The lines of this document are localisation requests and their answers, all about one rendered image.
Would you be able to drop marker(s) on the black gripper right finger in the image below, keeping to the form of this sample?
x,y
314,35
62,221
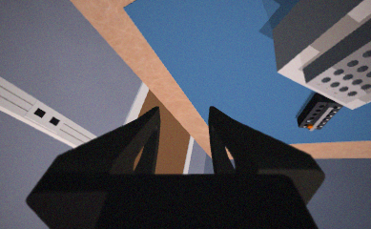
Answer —
x,y
257,153

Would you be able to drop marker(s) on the blue bench mat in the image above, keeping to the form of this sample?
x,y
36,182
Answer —
x,y
221,53

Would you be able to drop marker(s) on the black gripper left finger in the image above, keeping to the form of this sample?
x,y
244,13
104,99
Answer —
x,y
116,151

